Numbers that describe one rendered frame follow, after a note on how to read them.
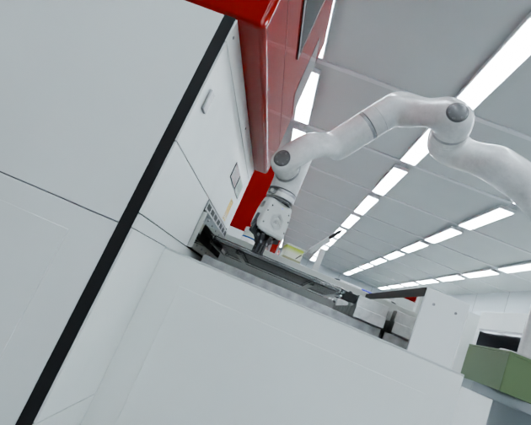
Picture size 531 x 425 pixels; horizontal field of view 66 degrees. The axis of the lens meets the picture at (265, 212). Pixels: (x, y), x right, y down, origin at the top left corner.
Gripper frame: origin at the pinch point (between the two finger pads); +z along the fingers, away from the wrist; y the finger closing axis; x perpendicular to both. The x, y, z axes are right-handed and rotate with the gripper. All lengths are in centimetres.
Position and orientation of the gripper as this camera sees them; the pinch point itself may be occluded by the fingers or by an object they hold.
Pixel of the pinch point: (257, 250)
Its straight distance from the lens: 115.3
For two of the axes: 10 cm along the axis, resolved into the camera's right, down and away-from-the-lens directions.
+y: 7.0, 4.3, 5.7
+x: -6.0, -0.8, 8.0
